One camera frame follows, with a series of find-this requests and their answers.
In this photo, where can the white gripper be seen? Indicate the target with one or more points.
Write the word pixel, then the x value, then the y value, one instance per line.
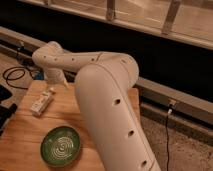
pixel 55 76

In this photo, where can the blue object on floor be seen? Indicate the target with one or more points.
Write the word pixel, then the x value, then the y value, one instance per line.
pixel 39 75

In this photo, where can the white bottle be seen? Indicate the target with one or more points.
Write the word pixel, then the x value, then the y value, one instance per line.
pixel 42 102

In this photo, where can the black plug on floor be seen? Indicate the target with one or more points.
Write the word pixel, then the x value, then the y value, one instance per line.
pixel 27 62

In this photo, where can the green ceramic bowl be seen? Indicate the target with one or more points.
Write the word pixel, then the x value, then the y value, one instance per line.
pixel 60 146

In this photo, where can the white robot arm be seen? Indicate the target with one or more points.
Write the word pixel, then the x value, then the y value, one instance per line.
pixel 101 89

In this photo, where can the metal window frame rail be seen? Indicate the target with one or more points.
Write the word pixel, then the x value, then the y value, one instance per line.
pixel 186 21

